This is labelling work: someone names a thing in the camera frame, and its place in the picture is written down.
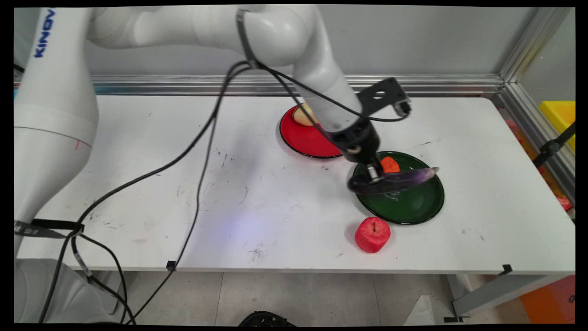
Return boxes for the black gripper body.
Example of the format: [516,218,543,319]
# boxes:
[328,117,383,165]

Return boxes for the purple toy eggplant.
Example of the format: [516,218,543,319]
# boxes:
[348,166,440,195]

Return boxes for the dark green plate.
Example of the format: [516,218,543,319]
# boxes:
[352,150,445,225]

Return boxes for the red plate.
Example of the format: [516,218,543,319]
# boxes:
[279,104,344,160]

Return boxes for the yellow toy potato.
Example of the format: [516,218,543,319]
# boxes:
[293,103,318,127]

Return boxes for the red toy apple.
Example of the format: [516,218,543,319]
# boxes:
[354,217,391,254]

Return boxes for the black stand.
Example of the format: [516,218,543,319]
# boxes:
[532,121,576,169]

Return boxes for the grey table leg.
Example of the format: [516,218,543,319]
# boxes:
[447,274,565,319]

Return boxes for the black round machine base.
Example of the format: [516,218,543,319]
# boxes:
[238,311,297,327]

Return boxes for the yellow plastic bin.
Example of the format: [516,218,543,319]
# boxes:
[538,100,576,152]

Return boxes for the orange box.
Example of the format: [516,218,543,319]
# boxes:
[519,275,576,324]

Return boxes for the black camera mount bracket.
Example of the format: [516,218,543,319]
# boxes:
[356,77,411,121]

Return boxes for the black camera cable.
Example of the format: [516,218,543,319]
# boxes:
[250,62,410,123]

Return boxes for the aluminium frame rail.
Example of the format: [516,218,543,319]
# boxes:
[492,83,576,205]
[91,74,504,97]

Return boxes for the black arm strap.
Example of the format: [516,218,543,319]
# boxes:
[236,8,259,68]

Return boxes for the long black cable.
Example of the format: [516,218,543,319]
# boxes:
[125,64,258,324]
[39,62,252,324]

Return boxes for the aluminium frame post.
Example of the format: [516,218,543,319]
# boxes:
[498,7,576,84]

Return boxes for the short black cable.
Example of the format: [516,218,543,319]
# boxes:
[69,232,137,324]

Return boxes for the black base strap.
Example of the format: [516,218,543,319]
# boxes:
[14,219,86,240]

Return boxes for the grey robot pedestal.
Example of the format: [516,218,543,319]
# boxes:
[14,257,122,324]

